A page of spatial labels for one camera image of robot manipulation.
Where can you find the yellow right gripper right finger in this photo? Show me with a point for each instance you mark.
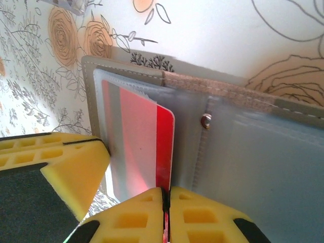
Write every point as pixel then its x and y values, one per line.
pixel 202 222

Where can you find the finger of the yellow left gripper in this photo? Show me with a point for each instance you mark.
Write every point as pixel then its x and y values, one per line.
pixel 76 164

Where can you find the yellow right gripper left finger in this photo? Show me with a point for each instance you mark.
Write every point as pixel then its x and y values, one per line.
pixel 131 222

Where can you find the red card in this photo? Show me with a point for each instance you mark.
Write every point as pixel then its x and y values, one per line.
pixel 165 141

